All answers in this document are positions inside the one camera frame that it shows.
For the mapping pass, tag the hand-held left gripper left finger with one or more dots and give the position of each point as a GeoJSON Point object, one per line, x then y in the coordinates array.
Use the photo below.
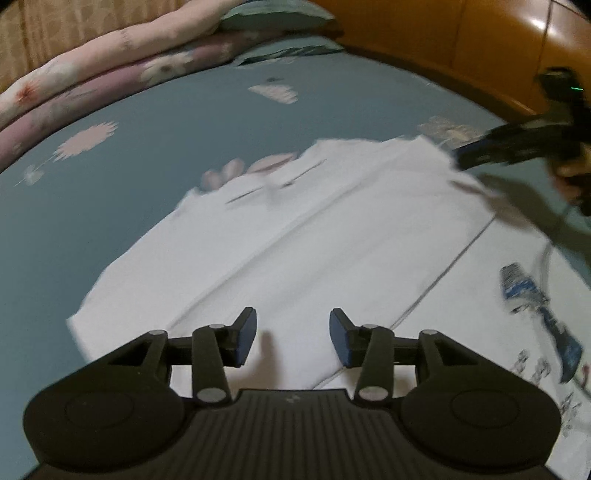
{"type": "Point", "coordinates": [244, 337]}

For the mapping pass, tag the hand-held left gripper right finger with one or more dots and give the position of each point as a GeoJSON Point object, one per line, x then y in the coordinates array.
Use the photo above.
{"type": "Point", "coordinates": [341, 339]}

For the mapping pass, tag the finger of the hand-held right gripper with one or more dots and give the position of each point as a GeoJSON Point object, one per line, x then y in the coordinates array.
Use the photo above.
{"type": "Point", "coordinates": [503, 145]}

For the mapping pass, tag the white long-sleeved printed shirt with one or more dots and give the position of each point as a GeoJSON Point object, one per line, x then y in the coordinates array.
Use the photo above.
{"type": "Point", "coordinates": [323, 230]}

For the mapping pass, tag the person's right hand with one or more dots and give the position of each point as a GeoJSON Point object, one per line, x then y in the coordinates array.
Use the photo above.
{"type": "Point", "coordinates": [572, 173]}

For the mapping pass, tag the wooden bed headboard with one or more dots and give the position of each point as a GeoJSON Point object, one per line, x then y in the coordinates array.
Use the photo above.
{"type": "Point", "coordinates": [461, 37]}

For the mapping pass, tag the blue floral bed sheet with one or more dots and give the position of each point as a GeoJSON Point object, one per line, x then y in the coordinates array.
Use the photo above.
{"type": "Point", "coordinates": [138, 161]}

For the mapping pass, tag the teal pillow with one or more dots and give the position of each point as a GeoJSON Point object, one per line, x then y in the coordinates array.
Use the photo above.
{"type": "Point", "coordinates": [295, 53]}
{"type": "Point", "coordinates": [277, 16]}

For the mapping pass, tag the purple floral quilt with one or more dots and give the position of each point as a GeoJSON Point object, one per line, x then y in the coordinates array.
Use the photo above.
{"type": "Point", "coordinates": [92, 97]}

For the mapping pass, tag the pink floral quilt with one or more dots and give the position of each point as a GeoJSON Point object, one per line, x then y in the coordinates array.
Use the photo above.
{"type": "Point", "coordinates": [115, 50]}

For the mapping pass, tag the patterned beige curtain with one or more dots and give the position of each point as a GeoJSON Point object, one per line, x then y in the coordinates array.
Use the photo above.
{"type": "Point", "coordinates": [69, 27]}

